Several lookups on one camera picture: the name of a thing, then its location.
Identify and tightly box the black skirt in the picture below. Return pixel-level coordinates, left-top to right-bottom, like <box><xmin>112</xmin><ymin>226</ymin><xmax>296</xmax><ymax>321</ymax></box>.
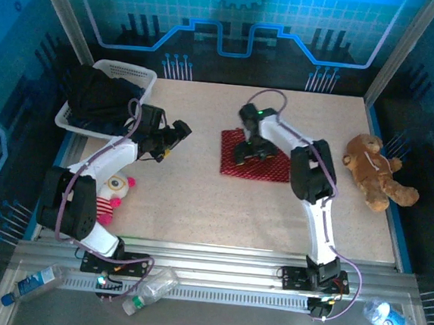
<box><xmin>64</xmin><ymin>62</ymin><xmax>145</xmax><ymax>127</ymax></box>

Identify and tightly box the black controller board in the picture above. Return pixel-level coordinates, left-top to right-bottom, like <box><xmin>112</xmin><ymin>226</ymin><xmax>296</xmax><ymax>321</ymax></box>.
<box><xmin>306</xmin><ymin>295</ymin><xmax>334</xmax><ymax>320</ymax></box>

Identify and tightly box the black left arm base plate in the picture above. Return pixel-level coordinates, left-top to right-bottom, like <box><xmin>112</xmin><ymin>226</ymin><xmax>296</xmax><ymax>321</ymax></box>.
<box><xmin>79</xmin><ymin>246</ymin><xmax>152</xmax><ymax>279</ymax></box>

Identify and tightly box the white pink plush doll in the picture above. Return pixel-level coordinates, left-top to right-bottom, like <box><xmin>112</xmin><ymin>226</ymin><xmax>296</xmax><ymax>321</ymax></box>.
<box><xmin>93</xmin><ymin>170</ymin><xmax>138</xmax><ymax>228</ymax></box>

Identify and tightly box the aluminium frame rail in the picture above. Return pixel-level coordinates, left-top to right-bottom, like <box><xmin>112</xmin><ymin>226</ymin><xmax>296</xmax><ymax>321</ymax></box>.
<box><xmin>9</xmin><ymin>226</ymin><xmax>424</xmax><ymax>307</ymax></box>

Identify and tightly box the white plastic mesh basket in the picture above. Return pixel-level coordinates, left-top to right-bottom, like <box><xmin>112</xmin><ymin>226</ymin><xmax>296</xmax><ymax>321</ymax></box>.
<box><xmin>53</xmin><ymin>55</ymin><xmax>159</xmax><ymax>142</ymax></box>

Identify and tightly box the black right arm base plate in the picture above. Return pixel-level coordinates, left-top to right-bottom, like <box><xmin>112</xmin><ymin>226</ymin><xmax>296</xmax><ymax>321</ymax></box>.
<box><xmin>279</xmin><ymin>264</ymin><xmax>352</xmax><ymax>296</ymax></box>

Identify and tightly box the aluminium frame post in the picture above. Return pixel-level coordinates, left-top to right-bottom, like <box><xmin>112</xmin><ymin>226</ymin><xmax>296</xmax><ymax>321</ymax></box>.
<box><xmin>361</xmin><ymin>0</ymin><xmax>434</xmax><ymax>113</ymax></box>
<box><xmin>23</xmin><ymin>0</ymin><xmax>100</xmax><ymax>67</ymax></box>

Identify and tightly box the brown teddy bear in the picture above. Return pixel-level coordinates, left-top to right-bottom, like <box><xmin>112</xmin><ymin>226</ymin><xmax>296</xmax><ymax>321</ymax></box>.
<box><xmin>337</xmin><ymin>131</ymin><xmax>425</xmax><ymax>216</ymax></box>

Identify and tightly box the clear bottle green cap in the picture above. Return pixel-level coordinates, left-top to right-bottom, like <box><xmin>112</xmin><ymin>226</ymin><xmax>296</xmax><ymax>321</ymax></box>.
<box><xmin>121</xmin><ymin>260</ymin><xmax>181</xmax><ymax>323</ymax></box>

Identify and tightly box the grey slotted cable duct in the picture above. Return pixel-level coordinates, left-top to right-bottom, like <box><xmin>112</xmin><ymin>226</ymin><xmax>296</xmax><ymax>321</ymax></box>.
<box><xmin>55</xmin><ymin>273</ymin><xmax>315</xmax><ymax>314</ymax></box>

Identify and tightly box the red polka dot skirt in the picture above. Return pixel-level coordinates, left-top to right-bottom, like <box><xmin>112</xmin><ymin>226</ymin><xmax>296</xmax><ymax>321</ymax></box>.
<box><xmin>217</xmin><ymin>127</ymin><xmax>295</xmax><ymax>184</ymax></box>

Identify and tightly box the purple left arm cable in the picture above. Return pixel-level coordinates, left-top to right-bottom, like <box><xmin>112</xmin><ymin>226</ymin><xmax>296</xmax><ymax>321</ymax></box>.
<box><xmin>48</xmin><ymin>91</ymin><xmax>170</xmax><ymax>308</ymax></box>

